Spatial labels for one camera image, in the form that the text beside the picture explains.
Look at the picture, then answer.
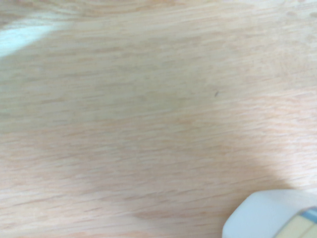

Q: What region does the white cup with yellow band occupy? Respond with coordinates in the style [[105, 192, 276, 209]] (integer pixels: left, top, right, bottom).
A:
[[222, 189, 317, 238]]

